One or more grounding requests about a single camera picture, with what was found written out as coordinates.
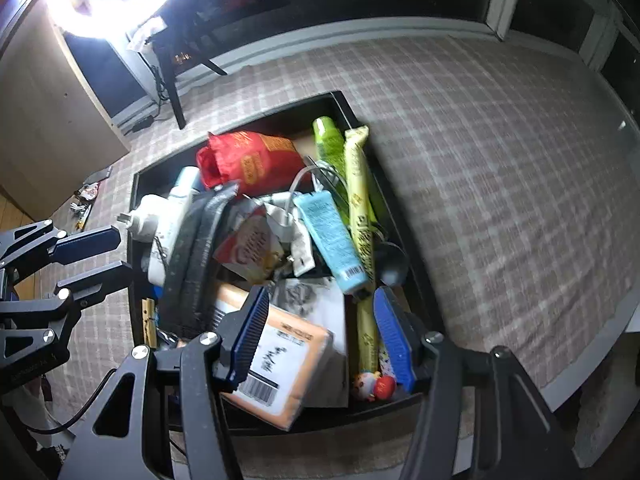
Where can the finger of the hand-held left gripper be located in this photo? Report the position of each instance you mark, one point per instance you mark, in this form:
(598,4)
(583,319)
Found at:
(90,243)
(100,281)

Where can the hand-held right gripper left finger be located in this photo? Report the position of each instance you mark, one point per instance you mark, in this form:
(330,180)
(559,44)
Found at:
(250,335)

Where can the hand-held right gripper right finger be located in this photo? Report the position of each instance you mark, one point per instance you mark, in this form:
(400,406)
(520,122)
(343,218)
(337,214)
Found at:
(392,340)

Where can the orange box with white label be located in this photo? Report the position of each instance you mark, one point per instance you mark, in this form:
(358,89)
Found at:
(295,345)

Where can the wooden clothespin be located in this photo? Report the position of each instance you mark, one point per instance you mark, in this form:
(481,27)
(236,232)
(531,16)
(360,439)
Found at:
(148,317)

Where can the white bottle with blue cap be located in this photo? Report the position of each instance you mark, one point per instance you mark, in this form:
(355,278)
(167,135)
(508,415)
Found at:
(184,182)

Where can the long yellow packet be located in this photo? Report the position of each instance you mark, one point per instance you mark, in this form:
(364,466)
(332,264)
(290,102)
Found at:
(362,220)

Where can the black tray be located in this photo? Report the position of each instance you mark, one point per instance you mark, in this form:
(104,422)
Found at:
(300,115)

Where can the checked cloth desktop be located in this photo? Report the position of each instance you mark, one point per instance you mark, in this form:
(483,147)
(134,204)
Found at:
(500,160)

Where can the small red ball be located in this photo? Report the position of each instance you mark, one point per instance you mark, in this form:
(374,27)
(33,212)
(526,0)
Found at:
(386,388)

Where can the small santa figure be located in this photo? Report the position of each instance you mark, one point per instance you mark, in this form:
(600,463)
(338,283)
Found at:
(366,385)

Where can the dark grey flat item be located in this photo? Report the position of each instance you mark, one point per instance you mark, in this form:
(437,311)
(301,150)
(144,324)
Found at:
(97,175)

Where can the white packet with sketch print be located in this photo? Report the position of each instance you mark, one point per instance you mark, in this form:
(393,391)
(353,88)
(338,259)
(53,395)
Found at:
(325,310)

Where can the black round spoon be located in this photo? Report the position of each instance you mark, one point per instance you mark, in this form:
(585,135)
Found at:
(395,264)

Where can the white and orange snack packet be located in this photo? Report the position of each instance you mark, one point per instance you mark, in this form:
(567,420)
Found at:
(250,245)

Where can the black folded belt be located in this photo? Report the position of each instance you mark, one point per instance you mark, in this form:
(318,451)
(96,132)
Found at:
(197,255)

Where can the silver white sachet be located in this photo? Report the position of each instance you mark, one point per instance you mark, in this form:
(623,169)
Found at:
(300,247)

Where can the light wooden cabinet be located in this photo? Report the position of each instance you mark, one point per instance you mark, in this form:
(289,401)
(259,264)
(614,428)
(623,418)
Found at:
(50,125)

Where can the blue tube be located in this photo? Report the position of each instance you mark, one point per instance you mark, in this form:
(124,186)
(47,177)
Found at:
(325,230)

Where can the black power adapter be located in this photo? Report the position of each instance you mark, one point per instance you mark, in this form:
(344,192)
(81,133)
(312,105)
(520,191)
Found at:
(142,123)

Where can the red bag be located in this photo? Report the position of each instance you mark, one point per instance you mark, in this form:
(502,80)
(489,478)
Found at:
(250,160)

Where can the green bottle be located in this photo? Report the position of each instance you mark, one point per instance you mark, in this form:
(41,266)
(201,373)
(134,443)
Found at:
(327,140)

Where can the white window frame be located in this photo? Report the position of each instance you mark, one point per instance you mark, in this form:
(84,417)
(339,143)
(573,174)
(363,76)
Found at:
(350,30)

